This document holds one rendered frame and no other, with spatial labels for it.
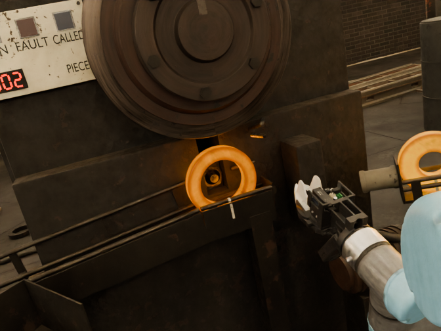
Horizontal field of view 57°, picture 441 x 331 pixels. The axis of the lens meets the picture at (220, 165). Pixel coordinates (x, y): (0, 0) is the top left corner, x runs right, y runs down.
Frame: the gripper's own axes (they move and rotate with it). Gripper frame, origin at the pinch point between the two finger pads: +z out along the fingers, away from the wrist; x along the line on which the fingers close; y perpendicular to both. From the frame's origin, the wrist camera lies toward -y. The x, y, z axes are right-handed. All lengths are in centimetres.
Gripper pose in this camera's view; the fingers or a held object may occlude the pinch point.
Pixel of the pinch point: (300, 190)
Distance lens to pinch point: 91.2
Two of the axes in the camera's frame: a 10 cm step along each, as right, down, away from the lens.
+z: -3.5, -5.0, 7.9
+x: -9.3, 2.6, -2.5
